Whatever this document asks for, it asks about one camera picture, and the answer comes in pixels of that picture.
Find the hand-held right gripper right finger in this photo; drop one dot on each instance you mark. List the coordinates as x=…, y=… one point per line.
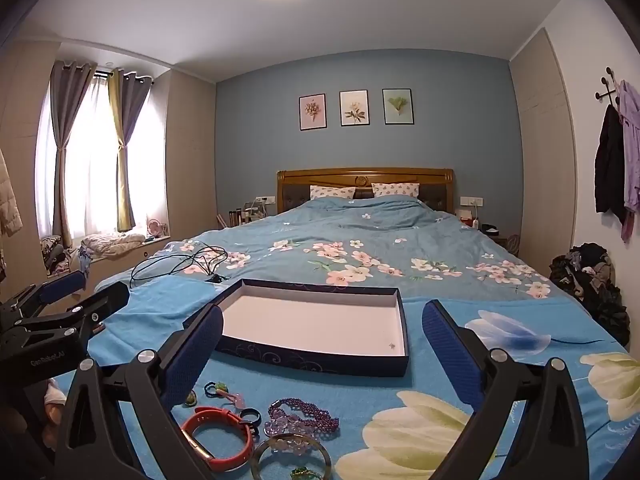
x=450, y=355

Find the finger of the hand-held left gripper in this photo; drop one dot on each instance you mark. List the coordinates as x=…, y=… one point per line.
x=107, y=300
x=62, y=285

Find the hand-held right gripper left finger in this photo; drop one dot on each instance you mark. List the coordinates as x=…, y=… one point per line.
x=192, y=355

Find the red smart watch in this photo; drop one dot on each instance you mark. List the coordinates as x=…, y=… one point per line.
x=220, y=414

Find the dark blue shallow box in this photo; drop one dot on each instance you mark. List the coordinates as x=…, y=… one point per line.
x=310, y=320

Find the amber green bangle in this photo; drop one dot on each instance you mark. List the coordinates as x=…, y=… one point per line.
x=257, y=460

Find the person's left hand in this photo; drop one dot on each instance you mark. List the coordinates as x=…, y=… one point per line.
x=54, y=402

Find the dark printed cloth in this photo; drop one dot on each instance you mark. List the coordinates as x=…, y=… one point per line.
x=50, y=247

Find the crumpled light bedding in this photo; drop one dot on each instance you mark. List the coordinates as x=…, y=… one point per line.
x=112, y=246

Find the pink desk fan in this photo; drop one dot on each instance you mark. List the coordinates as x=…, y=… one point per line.
x=155, y=227

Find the beige padded jacket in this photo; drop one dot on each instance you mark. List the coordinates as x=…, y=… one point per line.
x=7, y=195

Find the blue flower blanket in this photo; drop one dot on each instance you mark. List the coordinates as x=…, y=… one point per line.
x=350, y=400

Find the white sheer curtain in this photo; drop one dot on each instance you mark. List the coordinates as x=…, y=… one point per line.
x=95, y=160

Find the bedside cosmetics cluster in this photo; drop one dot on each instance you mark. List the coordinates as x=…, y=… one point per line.
x=245, y=214

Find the blue floral duvet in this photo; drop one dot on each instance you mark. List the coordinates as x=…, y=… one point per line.
x=350, y=230

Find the pile of dark clothes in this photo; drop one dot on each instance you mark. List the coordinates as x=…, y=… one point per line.
x=595, y=285

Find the dotted white pillow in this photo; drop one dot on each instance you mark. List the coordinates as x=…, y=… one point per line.
x=332, y=192
x=395, y=190

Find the yellow grey curtain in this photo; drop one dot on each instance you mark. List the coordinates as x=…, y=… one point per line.
x=125, y=110

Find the wooden headboard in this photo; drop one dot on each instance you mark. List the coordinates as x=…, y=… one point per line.
x=365, y=178

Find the beige wardrobe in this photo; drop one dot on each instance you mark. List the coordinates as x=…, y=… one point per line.
x=540, y=135

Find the black coat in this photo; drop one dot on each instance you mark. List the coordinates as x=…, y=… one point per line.
x=610, y=160

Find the green framed leaf picture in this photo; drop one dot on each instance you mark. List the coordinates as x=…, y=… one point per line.
x=397, y=106

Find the cream framed flower picture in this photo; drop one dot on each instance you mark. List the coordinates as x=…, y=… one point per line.
x=354, y=108

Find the pink framed flower picture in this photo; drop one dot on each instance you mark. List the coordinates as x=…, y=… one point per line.
x=312, y=112

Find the purple garment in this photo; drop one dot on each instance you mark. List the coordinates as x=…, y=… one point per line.
x=632, y=150

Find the white wall socket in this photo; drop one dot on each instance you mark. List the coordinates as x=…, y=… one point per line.
x=471, y=201
x=264, y=199

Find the beige wall cabinet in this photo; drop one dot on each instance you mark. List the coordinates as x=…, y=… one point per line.
x=190, y=160

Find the black wall coat rack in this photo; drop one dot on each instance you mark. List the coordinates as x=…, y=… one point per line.
x=607, y=87

